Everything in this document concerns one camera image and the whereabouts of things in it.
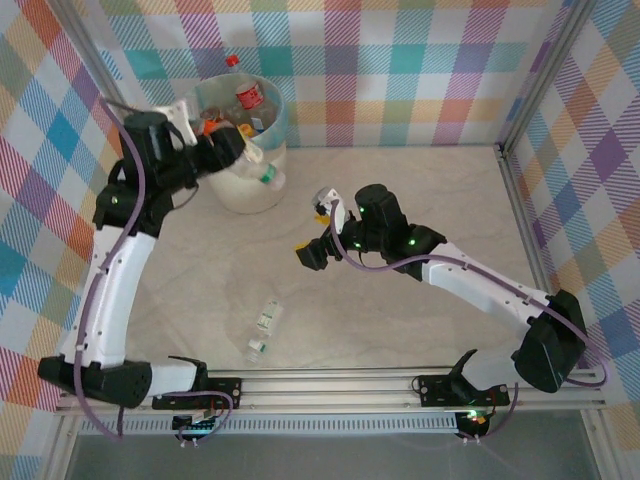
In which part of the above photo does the aluminium side rail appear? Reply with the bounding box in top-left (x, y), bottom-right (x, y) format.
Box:
top-left (493, 143), bottom-right (604, 376)

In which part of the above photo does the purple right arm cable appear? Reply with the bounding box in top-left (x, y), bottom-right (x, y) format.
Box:
top-left (327, 199), bottom-right (609, 444)

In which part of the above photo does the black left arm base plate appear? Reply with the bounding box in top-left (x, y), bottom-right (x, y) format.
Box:
top-left (151, 375), bottom-right (245, 412)

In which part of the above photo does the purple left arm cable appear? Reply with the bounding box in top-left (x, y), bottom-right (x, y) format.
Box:
top-left (73, 97), bottom-right (236, 444)

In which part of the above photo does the aluminium front rail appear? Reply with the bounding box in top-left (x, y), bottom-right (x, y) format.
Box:
top-left (53, 374), bottom-right (607, 415)

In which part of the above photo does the slotted grey cable duct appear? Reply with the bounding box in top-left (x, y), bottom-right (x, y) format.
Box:
top-left (79, 417), bottom-right (460, 435)

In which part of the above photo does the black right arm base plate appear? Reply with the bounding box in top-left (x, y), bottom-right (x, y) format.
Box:
top-left (416, 373), bottom-right (512, 409)

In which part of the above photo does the blue plastic bin liner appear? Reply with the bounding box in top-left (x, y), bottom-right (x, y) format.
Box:
top-left (192, 73), bottom-right (289, 151)

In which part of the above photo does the clear bottle green white label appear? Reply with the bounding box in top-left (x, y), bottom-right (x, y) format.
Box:
top-left (243, 295), bottom-right (281, 365)

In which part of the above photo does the aluminium frame post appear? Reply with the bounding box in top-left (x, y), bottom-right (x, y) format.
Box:
top-left (49, 0), bottom-right (146, 131)
top-left (497, 0), bottom-right (599, 156)

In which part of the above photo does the white round bin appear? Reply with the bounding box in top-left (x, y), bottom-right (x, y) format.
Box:
top-left (192, 73), bottom-right (289, 215)

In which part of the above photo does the clear bottle red label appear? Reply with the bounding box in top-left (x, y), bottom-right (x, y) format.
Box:
top-left (224, 54), bottom-right (265, 114)

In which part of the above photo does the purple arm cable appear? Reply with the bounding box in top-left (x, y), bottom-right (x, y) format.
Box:
top-left (327, 199), bottom-right (609, 444)
top-left (73, 97), bottom-right (236, 444)

